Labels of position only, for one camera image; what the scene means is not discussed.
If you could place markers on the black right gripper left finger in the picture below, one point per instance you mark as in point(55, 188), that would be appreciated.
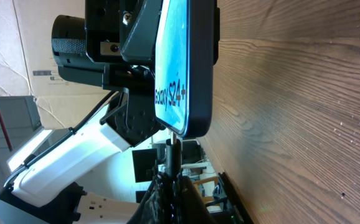
point(155, 206)

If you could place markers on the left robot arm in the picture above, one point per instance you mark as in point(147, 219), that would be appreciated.
point(43, 188)

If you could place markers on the Samsung Galaxy smartphone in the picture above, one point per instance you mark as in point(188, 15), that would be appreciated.
point(186, 50)

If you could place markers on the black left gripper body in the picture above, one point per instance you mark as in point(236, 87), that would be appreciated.
point(112, 46)

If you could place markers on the cardboard box panel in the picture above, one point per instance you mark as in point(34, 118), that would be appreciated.
point(27, 65)

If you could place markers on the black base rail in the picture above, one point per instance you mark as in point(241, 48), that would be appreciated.
point(233, 204)

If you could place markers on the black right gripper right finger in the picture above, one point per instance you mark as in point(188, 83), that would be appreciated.
point(191, 209)

